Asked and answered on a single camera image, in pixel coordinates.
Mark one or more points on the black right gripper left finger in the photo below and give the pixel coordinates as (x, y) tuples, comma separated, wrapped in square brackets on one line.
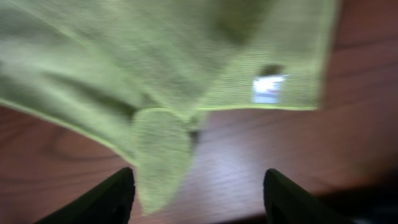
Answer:
[(110, 202)]

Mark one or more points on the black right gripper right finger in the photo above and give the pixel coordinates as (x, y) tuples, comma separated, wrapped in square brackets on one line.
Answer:
[(286, 202)]

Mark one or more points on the light green microfiber cloth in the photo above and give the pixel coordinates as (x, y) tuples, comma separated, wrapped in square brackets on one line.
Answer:
[(139, 76)]

